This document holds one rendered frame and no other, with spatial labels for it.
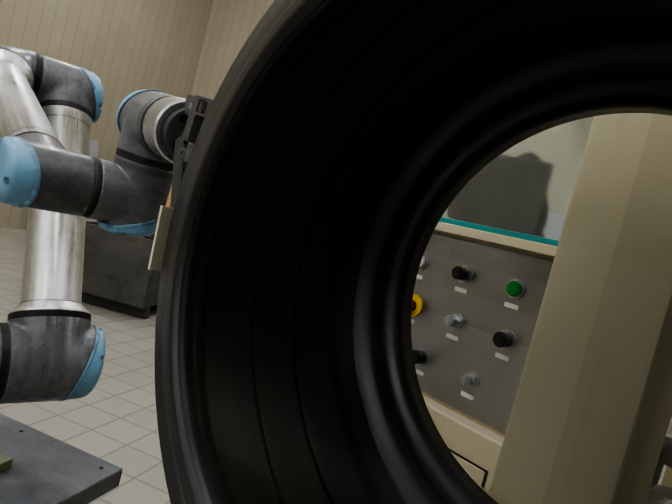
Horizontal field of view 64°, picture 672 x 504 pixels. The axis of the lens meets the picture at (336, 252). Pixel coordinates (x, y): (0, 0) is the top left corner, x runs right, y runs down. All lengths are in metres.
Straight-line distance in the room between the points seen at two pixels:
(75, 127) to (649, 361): 1.15
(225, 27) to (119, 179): 10.76
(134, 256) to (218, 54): 7.16
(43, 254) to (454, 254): 0.84
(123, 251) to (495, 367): 4.08
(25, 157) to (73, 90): 0.56
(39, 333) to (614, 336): 0.96
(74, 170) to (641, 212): 0.70
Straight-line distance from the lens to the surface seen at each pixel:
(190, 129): 0.70
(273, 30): 0.43
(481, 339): 1.14
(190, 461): 0.43
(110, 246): 4.94
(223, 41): 11.47
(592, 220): 0.66
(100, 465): 1.31
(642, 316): 0.63
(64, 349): 1.17
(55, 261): 1.21
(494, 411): 1.13
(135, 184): 0.85
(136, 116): 0.84
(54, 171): 0.82
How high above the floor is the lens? 1.21
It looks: 3 degrees down
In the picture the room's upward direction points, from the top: 14 degrees clockwise
